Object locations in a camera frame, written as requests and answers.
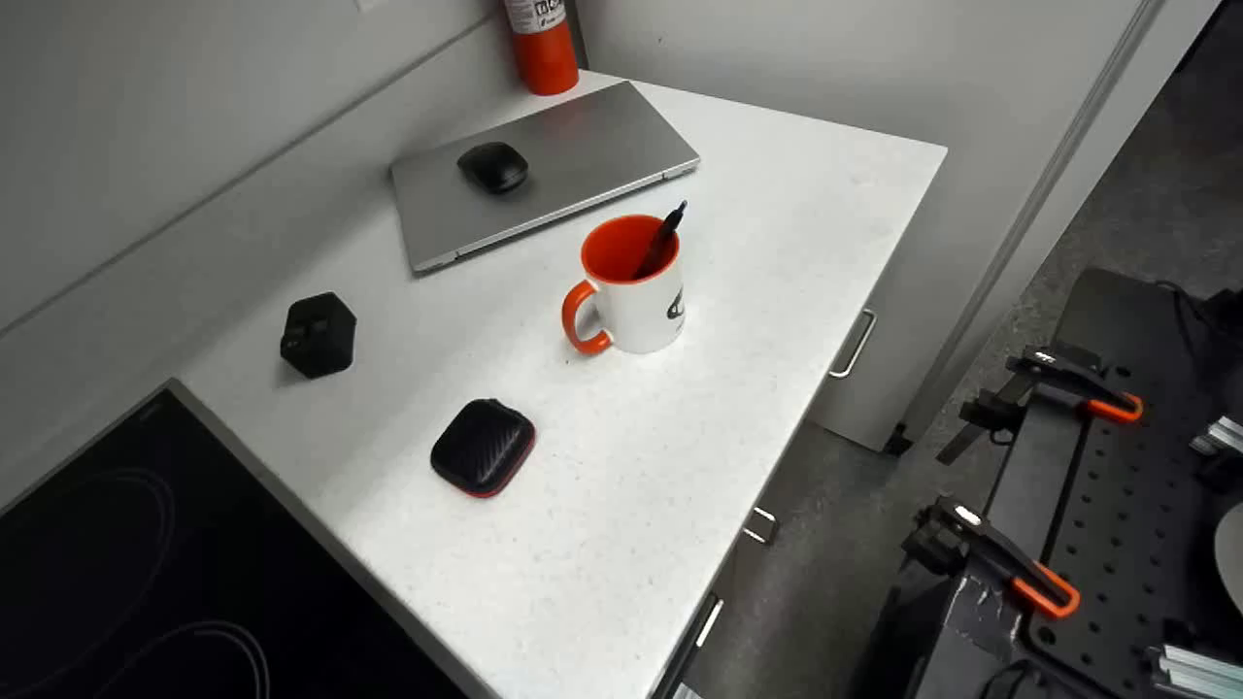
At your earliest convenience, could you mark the black pen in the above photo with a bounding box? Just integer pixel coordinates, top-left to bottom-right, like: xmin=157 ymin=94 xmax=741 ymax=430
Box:
xmin=632 ymin=202 xmax=689 ymax=280

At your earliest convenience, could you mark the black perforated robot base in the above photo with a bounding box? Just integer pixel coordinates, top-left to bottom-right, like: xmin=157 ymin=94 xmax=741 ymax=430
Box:
xmin=888 ymin=267 xmax=1243 ymax=699

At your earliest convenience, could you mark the white mug orange interior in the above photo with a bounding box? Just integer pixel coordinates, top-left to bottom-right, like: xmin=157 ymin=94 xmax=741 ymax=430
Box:
xmin=559 ymin=215 xmax=689 ymax=359

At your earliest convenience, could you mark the black rounded case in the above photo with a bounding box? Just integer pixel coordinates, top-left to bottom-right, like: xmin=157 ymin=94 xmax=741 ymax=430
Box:
xmin=430 ymin=402 xmax=535 ymax=499

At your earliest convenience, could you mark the grey closed laptop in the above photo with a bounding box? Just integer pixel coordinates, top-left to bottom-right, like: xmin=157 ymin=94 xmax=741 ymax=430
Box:
xmin=387 ymin=82 xmax=698 ymax=276

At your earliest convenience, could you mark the black computer mouse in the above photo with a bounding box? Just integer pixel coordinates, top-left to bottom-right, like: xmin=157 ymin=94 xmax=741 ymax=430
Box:
xmin=457 ymin=139 xmax=530 ymax=193

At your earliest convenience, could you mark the black hexagonal object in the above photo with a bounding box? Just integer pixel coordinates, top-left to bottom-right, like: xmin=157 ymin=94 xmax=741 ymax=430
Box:
xmin=281 ymin=292 xmax=356 ymax=376

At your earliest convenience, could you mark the red fire extinguisher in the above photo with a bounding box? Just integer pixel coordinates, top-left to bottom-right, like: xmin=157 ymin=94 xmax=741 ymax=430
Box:
xmin=502 ymin=0 xmax=577 ymax=94

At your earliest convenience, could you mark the black induction cooktop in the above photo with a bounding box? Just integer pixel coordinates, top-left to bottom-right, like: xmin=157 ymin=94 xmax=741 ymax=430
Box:
xmin=0 ymin=388 xmax=465 ymax=699

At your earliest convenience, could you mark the middle drawer handle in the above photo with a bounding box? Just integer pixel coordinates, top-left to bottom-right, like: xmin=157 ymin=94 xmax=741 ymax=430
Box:
xmin=741 ymin=507 xmax=776 ymax=549

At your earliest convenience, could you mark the drawer handle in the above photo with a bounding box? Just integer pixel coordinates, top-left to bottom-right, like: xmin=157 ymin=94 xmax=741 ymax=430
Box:
xmin=741 ymin=507 xmax=776 ymax=549
xmin=672 ymin=600 xmax=728 ymax=699
xmin=827 ymin=309 xmax=879 ymax=380

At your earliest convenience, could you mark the upper drawer handle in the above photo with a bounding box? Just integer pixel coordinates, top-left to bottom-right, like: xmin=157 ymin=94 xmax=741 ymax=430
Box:
xmin=827 ymin=309 xmax=879 ymax=380

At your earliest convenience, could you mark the lower drawer handle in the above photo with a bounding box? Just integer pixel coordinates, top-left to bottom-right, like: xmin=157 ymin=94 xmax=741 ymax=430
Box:
xmin=672 ymin=600 xmax=728 ymax=699

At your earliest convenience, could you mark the lower orange-handled clamp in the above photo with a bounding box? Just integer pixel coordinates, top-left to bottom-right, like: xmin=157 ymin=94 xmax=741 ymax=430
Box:
xmin=905 ymin=499 xmax=1084 ymax=622

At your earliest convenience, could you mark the orange-handled clamp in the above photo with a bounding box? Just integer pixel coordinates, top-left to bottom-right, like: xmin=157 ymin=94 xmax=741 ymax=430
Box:
xmin=961 ymin=347 xmax=1145 ymax=430
xmin=905 ymin=499 xmax=1084 ymax=622

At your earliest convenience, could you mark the upper orange-handled clamp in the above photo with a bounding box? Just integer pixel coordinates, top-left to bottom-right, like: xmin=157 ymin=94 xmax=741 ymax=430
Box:
xmin=961 ymin=347 xmax=1145 ymax=430

